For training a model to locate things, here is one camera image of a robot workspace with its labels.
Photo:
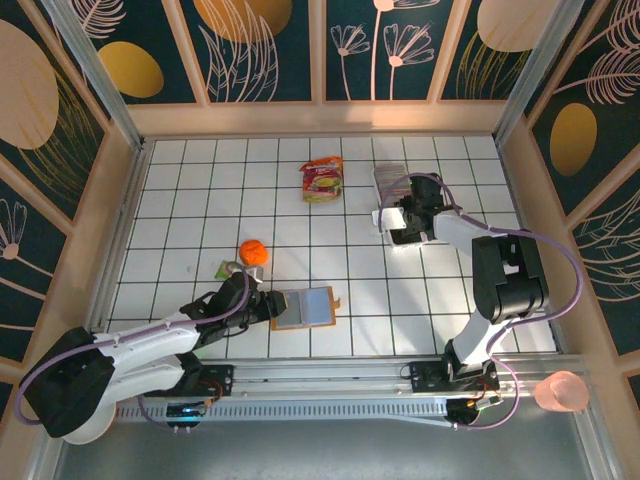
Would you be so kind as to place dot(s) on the red snack packet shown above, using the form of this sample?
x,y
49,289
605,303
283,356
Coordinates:
x,y
322,182

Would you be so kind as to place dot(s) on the green snack packet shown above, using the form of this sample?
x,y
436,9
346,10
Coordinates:
x,y
222,270

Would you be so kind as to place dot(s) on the white bowl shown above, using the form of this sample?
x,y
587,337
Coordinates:
x,y
95,430

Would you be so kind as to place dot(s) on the stack of credit cards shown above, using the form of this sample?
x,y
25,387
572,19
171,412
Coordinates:
x,y
390,175

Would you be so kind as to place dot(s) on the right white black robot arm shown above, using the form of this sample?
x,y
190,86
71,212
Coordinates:
x,y
505,280

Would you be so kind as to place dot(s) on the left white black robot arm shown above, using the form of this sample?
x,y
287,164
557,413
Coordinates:
x,y
150,345

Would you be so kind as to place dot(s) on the orange card holder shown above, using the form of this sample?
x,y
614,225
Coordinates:
x,y
312,307

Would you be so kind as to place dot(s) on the pink plastic cup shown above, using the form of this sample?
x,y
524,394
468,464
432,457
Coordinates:
x,y
562,392

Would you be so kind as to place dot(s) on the orange fruit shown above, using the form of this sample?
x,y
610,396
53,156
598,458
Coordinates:
x,y
252,252

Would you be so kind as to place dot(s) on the black controller box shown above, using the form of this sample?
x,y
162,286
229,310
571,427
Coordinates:
x,y
186,412
462,412

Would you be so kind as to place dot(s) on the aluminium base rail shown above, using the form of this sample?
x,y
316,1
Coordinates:
x,y
320,377

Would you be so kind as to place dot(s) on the aluminium frame post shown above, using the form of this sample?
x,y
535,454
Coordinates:
x,y
542,70
95,70

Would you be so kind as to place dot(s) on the white card tray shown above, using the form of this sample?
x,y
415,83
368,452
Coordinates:
x,y
395,242

